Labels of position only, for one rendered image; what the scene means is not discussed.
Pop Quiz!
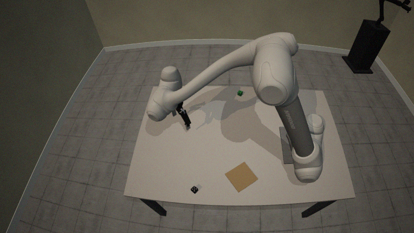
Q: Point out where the tan mat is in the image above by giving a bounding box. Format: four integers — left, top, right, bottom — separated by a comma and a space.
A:
225, 162, 258, 192

